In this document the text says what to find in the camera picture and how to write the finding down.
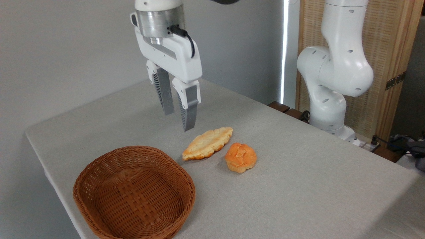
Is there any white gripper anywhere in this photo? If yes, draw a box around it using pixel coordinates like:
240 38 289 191
134 27 203 132

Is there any round orange bread bun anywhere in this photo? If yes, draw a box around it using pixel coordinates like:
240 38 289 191
225 143 258 173

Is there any flat leaf-shaped bread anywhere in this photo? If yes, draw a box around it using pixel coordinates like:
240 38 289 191
182 127 233 161

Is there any dark brown wooden block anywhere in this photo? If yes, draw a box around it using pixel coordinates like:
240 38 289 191
285 108 311 124
268 101 291 113
374 146 403 163

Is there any brown wicker basket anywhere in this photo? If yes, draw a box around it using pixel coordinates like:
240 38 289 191
73 146 196 239

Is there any grey tablecloth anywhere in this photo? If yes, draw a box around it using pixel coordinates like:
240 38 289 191
25 71 425 239

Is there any white power strip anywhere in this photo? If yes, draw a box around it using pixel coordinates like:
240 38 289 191
352 134 381 153

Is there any wooden woven folding screen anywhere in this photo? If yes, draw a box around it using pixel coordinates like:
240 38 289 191
296 0 425 143

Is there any metal screen hinge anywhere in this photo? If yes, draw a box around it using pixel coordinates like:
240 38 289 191
385 72 406 91

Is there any dark grey bag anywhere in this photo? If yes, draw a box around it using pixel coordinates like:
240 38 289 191
388 133 425 172

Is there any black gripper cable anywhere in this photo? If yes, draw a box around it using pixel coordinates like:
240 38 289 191
170 25 196 58

